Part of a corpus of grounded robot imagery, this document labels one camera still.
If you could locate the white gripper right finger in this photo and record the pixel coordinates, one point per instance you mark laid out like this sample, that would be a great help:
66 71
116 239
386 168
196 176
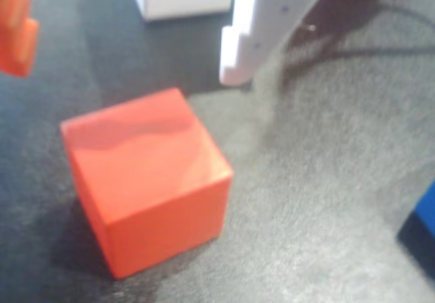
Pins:
272 14

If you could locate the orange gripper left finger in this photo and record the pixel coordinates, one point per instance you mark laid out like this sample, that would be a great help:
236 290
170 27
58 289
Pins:
15 28

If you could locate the red cube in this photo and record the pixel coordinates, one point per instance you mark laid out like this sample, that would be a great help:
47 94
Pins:
146 180

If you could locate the blue cube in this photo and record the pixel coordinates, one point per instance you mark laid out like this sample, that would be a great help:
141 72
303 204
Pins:
421 214

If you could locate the black table mat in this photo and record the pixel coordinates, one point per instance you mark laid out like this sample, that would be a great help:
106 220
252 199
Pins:
323 180

